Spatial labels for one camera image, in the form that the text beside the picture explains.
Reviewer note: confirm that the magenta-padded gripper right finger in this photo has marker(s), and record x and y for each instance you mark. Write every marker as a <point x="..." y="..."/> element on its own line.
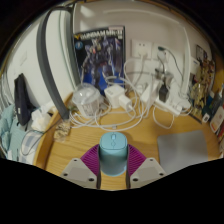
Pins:
<point x="148" y="171"/>

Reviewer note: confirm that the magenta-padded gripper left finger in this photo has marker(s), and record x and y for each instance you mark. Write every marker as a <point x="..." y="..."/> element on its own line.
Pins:
<point x="78" y="171"/>

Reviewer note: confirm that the light blue computer mouse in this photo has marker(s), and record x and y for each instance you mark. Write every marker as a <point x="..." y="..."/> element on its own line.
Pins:
<point x="113" y="156"/>

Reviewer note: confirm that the grey mouse pad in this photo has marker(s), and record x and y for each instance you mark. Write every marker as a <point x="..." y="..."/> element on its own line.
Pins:
<point x="186" y="150"/>

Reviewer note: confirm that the clear snack bag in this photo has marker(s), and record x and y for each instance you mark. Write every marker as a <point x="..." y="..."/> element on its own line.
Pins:
<point x="62" y="132"/>

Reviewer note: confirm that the white power strip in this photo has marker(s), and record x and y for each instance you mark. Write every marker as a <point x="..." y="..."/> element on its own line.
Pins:
<point x="170" y="107"/>

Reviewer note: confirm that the clear plastic lidded container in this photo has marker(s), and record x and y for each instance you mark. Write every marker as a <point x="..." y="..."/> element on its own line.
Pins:
<point x="86" y="100"/>

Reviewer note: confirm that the teal plaid bedding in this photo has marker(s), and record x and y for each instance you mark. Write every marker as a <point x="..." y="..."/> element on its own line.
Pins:
<point x="13" y="136"/>

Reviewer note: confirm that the small white cube clock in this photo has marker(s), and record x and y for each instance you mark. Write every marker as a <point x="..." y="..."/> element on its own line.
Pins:
<point x="205" y="117"/>

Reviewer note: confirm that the black plug adapter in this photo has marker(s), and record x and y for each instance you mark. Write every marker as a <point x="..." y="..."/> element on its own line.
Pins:
<point x="164" y="94"/>

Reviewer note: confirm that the white multi-port charger block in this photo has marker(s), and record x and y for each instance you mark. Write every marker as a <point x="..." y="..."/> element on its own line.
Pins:
<point x="113" y="95"/>

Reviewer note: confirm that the black bag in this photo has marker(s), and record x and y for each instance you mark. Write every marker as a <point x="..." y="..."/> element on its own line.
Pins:
<point x="22" y="100"/>

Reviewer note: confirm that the tan robot figure model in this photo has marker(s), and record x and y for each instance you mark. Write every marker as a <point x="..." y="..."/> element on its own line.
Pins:
<point x="201" y="90"/>

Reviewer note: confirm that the blue-topped spray bottle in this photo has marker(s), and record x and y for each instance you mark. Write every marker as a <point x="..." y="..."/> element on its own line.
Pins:
<point x="216" y="96"/>

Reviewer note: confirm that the blue robot model kit box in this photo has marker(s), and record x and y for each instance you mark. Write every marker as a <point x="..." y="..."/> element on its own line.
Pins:
<point x="100" y="56"/>

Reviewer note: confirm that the white wall socket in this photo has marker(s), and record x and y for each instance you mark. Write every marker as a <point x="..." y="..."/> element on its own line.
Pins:
<point x="141" y="48"/>
<point x="156" y="55"/>

